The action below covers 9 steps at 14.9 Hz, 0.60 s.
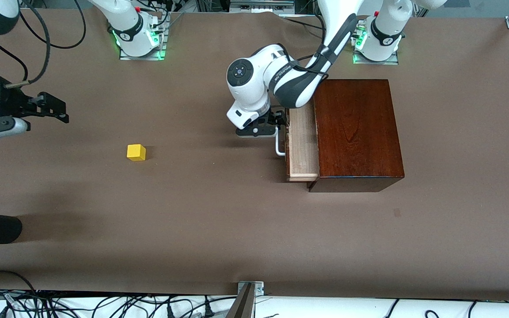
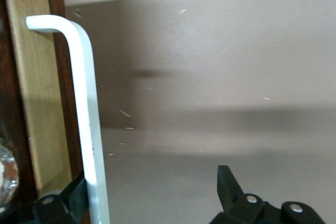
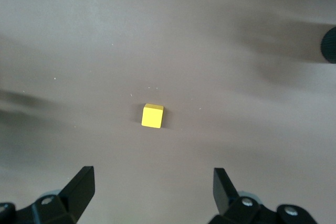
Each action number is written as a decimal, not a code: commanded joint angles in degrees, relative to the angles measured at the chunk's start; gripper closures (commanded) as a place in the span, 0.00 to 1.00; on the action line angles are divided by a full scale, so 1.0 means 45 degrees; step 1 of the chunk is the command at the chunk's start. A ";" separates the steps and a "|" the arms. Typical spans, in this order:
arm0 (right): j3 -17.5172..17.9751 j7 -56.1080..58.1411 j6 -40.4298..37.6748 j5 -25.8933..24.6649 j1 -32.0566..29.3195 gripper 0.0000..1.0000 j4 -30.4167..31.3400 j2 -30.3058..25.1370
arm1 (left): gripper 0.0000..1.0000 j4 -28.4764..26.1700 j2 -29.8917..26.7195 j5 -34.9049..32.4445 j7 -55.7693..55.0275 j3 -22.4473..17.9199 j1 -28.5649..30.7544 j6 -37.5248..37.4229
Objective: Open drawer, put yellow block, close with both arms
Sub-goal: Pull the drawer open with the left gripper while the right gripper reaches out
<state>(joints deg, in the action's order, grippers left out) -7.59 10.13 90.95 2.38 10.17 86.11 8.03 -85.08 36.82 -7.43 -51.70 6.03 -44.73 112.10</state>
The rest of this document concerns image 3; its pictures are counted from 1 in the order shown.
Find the black foam cylinder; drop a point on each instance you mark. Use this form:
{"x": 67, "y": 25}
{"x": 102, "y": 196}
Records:
{"x": 330, "y": 45}

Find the brown paper table cover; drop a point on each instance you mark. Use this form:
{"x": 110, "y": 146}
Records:
{"x": 157, "y": 37}

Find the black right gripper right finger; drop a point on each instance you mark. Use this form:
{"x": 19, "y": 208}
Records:
{"x": 225, "y": 195}

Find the yellow wooden block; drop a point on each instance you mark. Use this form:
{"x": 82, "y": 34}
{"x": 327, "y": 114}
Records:
{"x": 151, "y": 117}

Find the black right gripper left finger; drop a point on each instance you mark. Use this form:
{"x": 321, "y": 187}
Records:
{"x": 78, "y": 195}

